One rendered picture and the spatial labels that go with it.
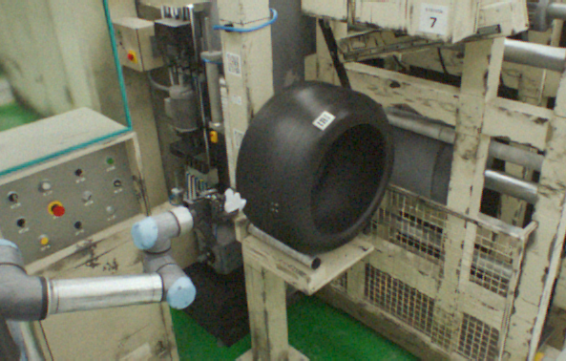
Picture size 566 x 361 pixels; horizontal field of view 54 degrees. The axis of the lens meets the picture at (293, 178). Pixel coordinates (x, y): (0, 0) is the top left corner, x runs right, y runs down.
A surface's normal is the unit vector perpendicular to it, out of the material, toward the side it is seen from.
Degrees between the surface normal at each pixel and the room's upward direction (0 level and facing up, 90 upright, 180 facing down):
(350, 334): 0
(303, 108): 23
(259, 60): 90
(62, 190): 90
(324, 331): 0
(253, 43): 90
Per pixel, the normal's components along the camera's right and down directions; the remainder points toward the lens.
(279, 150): -0.59, -0.21
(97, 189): 0.70, 0.33
